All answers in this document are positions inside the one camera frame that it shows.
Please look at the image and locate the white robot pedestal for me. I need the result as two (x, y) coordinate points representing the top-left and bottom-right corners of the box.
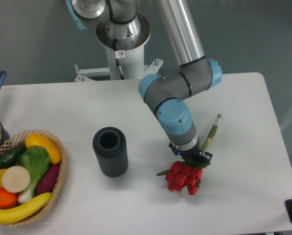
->
(74, 45), (164, 82)

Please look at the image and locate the purple sweet potato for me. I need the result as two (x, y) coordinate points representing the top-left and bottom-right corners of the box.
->
(36, 164), (60, 195)

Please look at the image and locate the beige round slice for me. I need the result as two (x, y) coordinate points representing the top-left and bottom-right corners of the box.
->
(1, 165), (30, 193)

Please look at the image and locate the red tulip bouquet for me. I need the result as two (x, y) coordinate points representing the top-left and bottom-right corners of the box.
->
(156, 114), (222, 195)

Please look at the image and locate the green cucumber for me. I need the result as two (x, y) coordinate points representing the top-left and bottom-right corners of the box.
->
(0, 143), (27, 169)

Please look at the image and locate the dark grey ribbed vase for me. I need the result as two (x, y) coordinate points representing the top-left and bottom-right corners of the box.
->
(93, 127), (128, 177)

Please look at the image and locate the orange fruit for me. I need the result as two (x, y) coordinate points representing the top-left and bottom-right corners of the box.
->
(0, 188), (18, 210)

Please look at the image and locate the woven wicker basket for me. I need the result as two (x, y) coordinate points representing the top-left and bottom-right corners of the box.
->
(0, 129), (66, 226)

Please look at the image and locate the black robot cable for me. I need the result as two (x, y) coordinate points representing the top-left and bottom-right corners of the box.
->
(113, 38), (125, 80)

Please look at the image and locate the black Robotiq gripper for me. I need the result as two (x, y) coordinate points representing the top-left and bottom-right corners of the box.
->
(169, 142), (213, 163)

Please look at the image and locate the green bok choy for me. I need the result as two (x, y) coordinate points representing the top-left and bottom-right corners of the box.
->
(16, 146), (50, 204)

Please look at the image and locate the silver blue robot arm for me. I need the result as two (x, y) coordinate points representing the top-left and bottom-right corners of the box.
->
(66, 0), (222, 164)

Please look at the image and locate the yellow banana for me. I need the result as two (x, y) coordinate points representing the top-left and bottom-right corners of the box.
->
(0, 192), (52, 225)

